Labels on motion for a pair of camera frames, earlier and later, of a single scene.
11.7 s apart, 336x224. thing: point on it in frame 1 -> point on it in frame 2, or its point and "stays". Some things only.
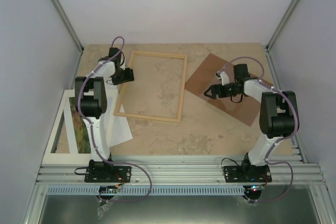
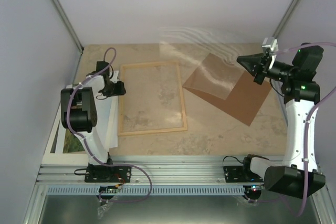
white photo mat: (63, 158) stays
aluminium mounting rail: (177, 169) stays
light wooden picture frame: (124, 86) -> (120, 133)
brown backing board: (246, 110) stays
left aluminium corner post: (61, 10) stays
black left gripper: (129, 77) -> (121, 91)
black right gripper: (215, 92) -> (253, 63)
